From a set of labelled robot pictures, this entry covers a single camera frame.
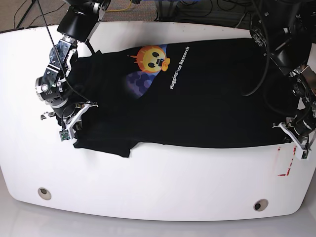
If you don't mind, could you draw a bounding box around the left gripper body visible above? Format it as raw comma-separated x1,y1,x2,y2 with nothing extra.
273,110,316,160

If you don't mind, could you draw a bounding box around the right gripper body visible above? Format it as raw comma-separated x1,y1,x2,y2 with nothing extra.
40,100,98,140

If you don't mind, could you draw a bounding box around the black t-shirt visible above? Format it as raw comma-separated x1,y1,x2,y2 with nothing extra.
68,39,299,158

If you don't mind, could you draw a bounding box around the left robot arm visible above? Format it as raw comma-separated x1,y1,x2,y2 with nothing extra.
249,0,316,159

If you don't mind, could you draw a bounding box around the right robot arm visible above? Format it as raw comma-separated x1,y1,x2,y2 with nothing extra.
35,0,111,141

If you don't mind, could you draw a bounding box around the red tape rectangle marking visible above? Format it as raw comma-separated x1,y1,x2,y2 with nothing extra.
274,145,297,177

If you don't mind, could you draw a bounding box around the left table grommet hole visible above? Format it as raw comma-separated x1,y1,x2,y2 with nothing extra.
38,188,52,200

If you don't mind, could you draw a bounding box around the table grommet hole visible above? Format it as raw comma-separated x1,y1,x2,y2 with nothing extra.
253,199,269,212
38,188,52,200

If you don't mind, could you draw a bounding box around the right table grommet hole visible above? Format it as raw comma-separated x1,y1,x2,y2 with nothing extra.
253,199,269,212

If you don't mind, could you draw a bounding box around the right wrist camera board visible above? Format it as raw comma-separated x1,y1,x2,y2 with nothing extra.
59,129,71,142

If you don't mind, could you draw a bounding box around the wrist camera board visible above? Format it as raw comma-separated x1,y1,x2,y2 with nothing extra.
59,129,71,142
301,149,310,160

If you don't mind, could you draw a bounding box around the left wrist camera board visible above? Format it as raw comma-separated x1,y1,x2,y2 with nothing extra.
301,149,310,160

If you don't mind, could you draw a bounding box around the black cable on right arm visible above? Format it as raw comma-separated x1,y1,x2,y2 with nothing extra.
37,0,96,104

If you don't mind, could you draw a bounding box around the yellow cable on floor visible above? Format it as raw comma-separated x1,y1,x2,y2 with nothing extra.
108,0,133,13

